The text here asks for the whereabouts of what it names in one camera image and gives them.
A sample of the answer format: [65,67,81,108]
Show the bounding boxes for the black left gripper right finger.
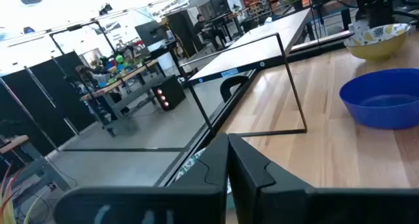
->
[228,133,419,224]

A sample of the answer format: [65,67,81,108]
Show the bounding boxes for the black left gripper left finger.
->
[53,133,229,224]

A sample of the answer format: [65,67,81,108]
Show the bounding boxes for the purple plastic bowl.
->
[338,68,419,130]

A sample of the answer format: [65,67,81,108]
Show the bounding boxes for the yellow patterned ceramic bowl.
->
[343,23,412,62]

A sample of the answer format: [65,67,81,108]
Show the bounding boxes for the black box with red lights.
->
[151,75,187,112]

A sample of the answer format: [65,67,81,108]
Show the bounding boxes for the wooden workbench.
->
[80,58,164,136]

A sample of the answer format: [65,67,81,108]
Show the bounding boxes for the person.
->
[193,13,227,52]
[74,64,114,90]

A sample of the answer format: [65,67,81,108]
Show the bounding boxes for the black partition panels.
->
[0,50,98,156]

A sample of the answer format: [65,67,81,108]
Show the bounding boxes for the black cabinet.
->
[165,9,204,54]

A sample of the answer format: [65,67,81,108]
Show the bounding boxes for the black aluminium table frame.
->
[153,30,356,188]

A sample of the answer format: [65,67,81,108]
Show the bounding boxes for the black curved handle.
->
[219,75,249,103]

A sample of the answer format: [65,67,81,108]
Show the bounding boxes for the wooden shelf with black frame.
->
[179,8,312,137]

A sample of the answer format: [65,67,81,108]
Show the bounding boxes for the black frame stand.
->
[48,20,117,56]

